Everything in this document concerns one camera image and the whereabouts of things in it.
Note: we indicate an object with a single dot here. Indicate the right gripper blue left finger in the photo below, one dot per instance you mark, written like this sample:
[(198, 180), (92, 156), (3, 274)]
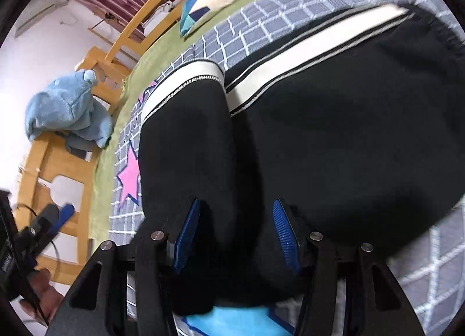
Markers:
[(124, 290)]

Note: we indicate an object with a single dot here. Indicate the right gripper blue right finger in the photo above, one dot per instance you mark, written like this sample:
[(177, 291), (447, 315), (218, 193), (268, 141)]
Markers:
[(375, 303)]

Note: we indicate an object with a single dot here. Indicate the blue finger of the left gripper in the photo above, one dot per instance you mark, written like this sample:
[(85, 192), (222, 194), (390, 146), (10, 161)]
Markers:
[(66, 213)]

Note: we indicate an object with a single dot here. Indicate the black sweatpants with white stripe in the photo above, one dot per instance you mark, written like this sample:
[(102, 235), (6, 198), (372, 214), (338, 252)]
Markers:
[(356, 120)]

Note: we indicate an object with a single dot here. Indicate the person's left hand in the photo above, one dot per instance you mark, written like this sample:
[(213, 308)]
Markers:
[(49, 298)]

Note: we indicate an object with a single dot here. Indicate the grey checked star blanket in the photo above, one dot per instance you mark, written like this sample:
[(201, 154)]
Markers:
[(431, 269)]

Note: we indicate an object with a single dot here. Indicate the blue plush elephant toy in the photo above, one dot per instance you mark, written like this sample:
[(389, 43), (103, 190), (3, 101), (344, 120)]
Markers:
[(67, 104)]

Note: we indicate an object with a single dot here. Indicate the green plush bed cover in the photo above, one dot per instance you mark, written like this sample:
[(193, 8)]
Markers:
[(227, 37)]

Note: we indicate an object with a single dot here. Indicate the wooden bed frame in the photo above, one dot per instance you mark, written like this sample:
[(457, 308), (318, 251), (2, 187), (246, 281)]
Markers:
[(51, 174)]

